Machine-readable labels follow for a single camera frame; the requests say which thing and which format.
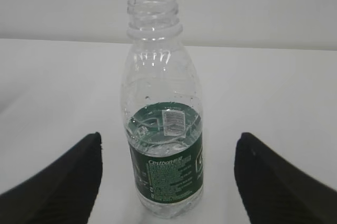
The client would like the clear green-label water bottle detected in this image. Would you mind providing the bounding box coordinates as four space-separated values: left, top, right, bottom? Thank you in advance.
121 0 203 218

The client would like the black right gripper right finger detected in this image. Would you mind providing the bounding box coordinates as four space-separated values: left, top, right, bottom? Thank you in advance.
235 133 336 223

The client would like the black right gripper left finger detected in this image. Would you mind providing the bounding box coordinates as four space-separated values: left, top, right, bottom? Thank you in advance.
1 132 102 223

